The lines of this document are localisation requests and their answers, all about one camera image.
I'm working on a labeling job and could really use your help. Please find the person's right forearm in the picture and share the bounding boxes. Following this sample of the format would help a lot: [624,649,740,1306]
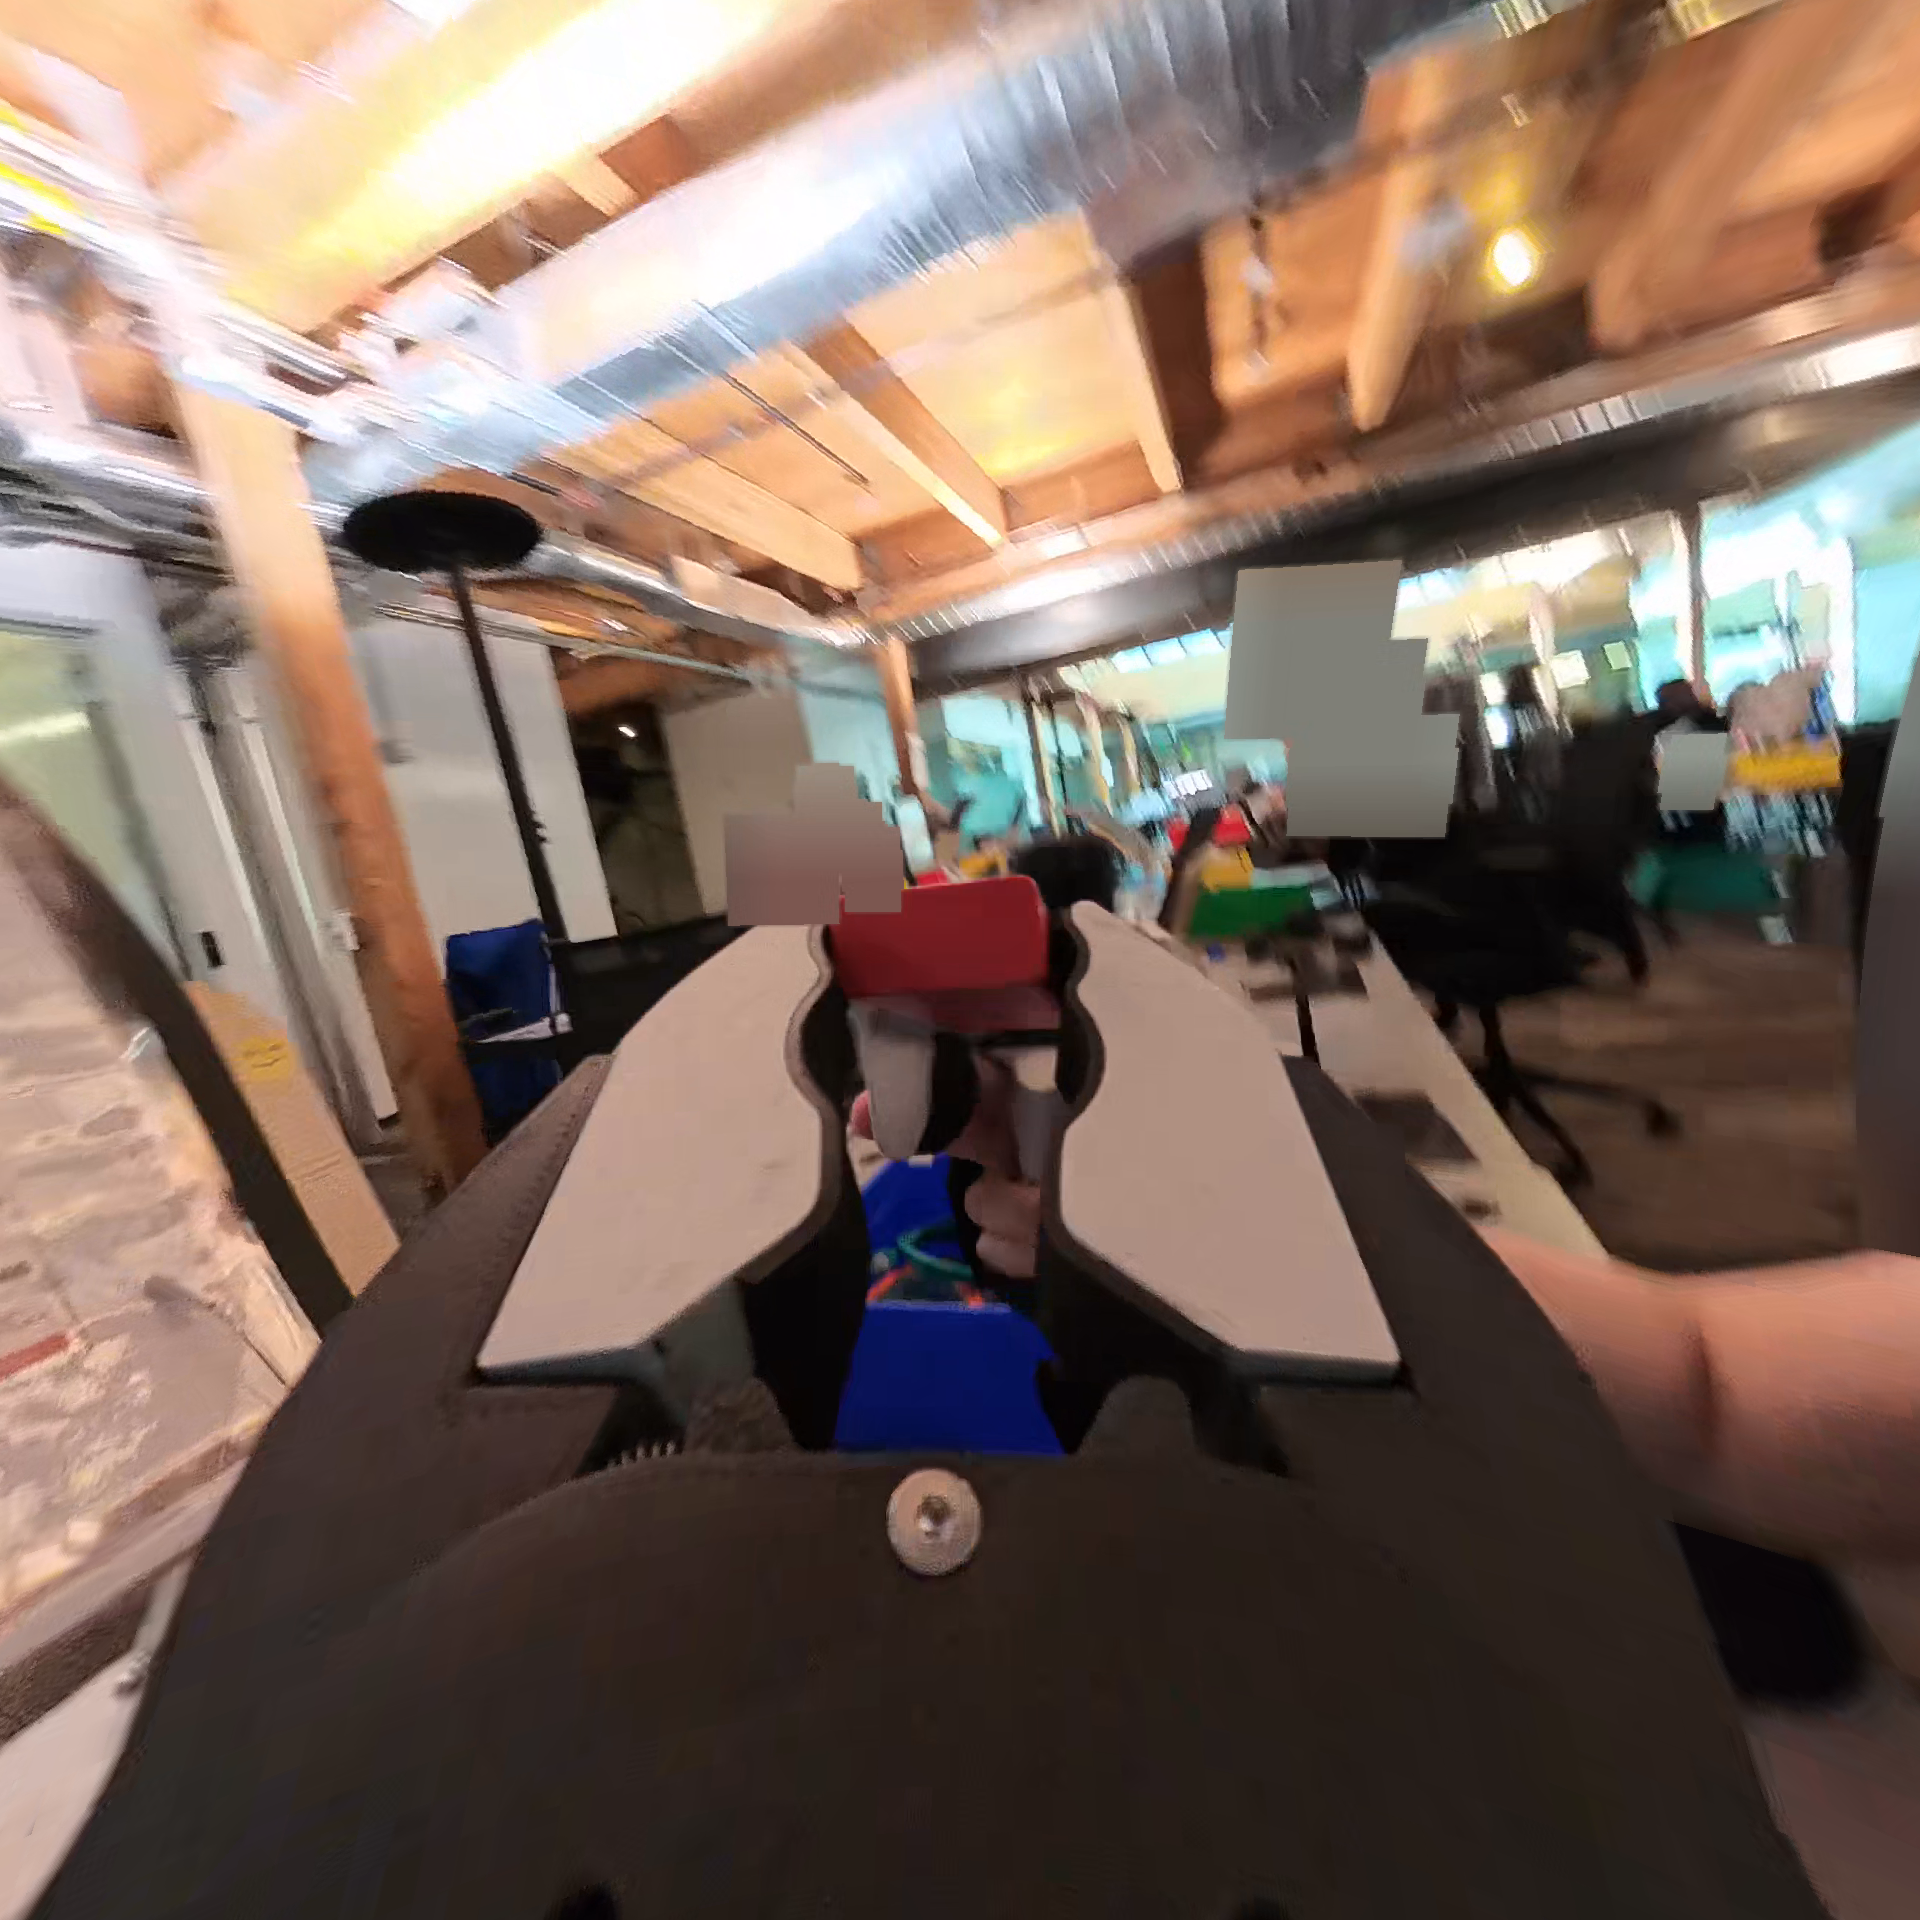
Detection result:
[1477,1225,1920,1667]

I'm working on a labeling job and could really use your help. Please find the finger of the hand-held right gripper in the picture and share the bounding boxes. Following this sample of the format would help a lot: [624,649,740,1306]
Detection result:
[851,999,938,1162]
[982,1045,1069,1145]

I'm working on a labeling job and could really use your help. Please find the green plastic bin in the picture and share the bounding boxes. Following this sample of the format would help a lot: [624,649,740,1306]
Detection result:
[1188,883,1325,941]

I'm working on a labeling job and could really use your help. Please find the cardboard box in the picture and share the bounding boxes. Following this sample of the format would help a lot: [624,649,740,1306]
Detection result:
[182,981,403,1297]

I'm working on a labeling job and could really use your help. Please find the wooden support post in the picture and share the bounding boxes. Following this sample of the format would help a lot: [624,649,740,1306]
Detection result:
[170,373,492,1193]

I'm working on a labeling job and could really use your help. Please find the red foam block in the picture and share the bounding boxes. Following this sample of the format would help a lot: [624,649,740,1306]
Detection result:
[829,875,1056,1039]

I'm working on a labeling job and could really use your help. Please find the blue folding chair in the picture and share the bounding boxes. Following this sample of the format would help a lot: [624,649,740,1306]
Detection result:
[444,916,577,1107]

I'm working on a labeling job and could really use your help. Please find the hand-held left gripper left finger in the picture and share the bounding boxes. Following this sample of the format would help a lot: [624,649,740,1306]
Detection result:
[478,922,876,1444]

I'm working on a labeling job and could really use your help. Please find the silver air duct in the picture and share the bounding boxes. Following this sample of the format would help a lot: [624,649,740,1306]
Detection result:
[0,0,1443,633]

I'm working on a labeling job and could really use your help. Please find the blue plastic bin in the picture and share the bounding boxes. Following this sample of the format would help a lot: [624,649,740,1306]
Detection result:
[832,1152,1069,1457]

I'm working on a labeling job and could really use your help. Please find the black office chair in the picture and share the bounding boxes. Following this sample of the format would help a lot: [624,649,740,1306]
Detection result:
[1357,703,1685,1191]

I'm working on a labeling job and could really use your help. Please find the long white table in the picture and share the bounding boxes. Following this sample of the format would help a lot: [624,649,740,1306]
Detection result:
[1201,896,1610,1265]

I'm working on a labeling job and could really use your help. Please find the black floor lamp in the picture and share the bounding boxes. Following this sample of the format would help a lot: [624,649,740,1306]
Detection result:
[340,489,577,951]

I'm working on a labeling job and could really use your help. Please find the person's right hand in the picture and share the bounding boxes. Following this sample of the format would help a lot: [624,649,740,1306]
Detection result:
[846,1092,1051,1281]

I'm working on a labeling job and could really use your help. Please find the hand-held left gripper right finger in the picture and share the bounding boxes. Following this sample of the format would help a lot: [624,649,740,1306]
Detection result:
[1032,900,1406,1444]

